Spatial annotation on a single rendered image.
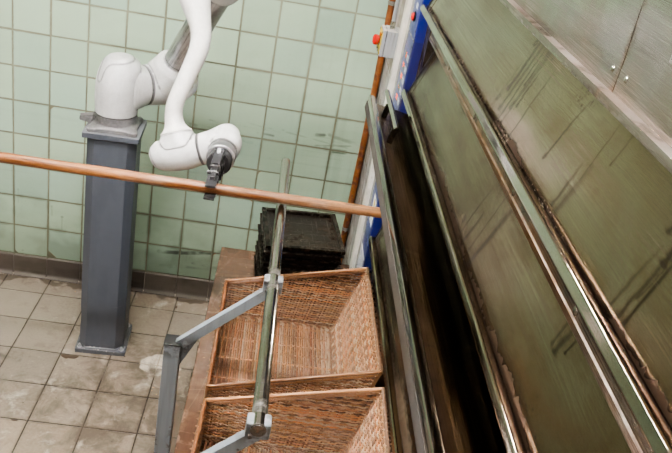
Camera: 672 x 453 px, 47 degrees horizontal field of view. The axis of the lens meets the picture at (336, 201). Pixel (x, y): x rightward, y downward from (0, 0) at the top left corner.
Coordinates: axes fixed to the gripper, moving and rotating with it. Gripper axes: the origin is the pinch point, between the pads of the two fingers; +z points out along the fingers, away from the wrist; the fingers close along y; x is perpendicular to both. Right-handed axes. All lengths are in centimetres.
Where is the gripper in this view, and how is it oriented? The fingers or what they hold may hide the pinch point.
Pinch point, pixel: (210, 187)
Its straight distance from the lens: 217.6
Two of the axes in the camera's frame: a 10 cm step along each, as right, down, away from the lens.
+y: -1.7, 8.8, 4.3
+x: -9.8, -1.5, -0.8
